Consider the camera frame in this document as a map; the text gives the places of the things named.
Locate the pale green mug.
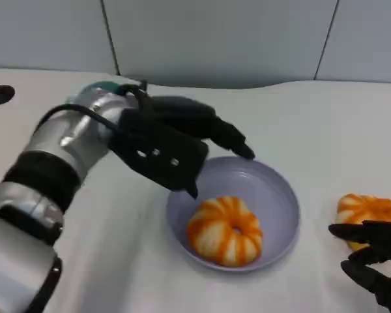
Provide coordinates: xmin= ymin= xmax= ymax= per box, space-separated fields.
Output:
xmin=67 ymin=80 xmax=123 ymax=105

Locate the lilac plate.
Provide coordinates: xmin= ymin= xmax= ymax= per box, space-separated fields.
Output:
xmin=166 ymin=155 xmax=301 ymax=272

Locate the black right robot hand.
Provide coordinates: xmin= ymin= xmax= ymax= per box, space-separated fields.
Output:
xmin=328 ymin=220 xmax=391 ymax=312

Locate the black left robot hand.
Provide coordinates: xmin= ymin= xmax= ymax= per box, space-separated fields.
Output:
xmin=146 ymin=95 xmax=257 ymax=160

